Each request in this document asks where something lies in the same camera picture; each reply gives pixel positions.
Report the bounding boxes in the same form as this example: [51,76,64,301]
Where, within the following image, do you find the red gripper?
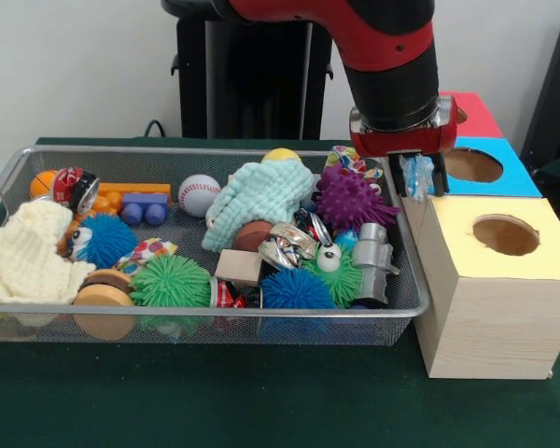
[348,95,459,198]

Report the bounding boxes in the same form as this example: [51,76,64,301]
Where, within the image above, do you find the clear plastic bottle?
[399,152,434,203]

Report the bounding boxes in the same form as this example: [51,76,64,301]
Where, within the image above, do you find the silver toy robot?
[352,222,401,309]

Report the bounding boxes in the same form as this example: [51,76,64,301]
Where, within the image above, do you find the mint green knitted cloth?
[201,160,316,253]

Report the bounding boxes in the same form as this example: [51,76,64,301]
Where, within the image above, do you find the cream knitted cloth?
[0,200,97,304]

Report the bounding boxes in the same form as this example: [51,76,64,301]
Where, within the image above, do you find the wooden three-hole box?
[379,91,560,380]

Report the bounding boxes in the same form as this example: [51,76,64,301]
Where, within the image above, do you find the silver mesh bin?
[0,144,431,347]

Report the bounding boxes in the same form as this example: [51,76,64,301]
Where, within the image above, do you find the purple spiky ball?
[315,162,401,230]

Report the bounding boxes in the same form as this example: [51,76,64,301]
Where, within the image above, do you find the green spiky toy with eyes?
[302,241,363,309]
[129,255,214,308]

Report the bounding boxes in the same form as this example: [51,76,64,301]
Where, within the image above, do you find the blue spiky ball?
[69,213,140,270]
[259,266,337,310]

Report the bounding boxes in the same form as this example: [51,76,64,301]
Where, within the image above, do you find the white baseball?
[177,175,222,218]

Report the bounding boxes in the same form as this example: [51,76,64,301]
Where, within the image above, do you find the purple toy brick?
[119,192,171,228]

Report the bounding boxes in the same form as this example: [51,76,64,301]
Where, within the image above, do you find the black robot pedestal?
[161,0,358,140]

